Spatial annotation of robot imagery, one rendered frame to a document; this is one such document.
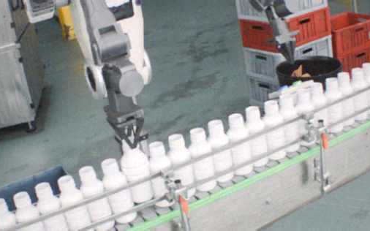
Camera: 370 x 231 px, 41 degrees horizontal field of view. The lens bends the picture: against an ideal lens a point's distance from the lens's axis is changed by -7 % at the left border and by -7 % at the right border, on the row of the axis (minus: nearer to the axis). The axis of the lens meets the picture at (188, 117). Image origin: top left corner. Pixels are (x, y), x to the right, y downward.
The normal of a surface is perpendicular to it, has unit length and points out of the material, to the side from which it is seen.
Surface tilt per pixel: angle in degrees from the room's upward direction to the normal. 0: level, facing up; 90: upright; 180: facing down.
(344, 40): 90
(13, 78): 90
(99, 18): 60
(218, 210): 90
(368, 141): 90
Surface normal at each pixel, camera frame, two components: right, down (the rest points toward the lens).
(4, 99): 0.21, 0.33
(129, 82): 0.48, 0.26
